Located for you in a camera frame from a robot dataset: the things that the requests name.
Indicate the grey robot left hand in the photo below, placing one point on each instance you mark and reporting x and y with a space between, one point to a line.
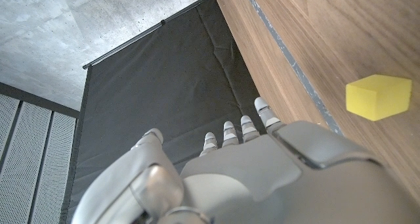
262 184

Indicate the yellow block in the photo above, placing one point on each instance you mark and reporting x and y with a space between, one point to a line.
377 97

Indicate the black backdrop curtain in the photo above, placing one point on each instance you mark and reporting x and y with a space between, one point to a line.
164 86

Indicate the black backdrop stand pole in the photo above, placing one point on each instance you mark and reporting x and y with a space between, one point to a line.
131 40

